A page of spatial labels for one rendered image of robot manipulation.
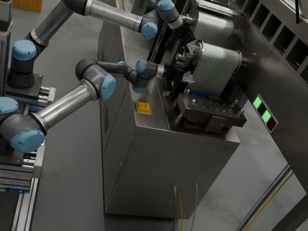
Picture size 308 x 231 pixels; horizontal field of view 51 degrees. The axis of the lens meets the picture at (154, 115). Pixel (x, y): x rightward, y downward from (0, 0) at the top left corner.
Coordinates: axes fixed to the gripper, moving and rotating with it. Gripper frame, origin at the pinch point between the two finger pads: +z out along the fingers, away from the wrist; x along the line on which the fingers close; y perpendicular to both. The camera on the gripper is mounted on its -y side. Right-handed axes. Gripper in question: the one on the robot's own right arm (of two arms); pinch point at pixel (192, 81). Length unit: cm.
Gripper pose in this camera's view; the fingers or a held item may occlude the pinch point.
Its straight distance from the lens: 195.5
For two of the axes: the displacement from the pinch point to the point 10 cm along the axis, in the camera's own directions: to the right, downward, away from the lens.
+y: 3.3, -7.5, -5.7
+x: -1.5, -6.4, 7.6
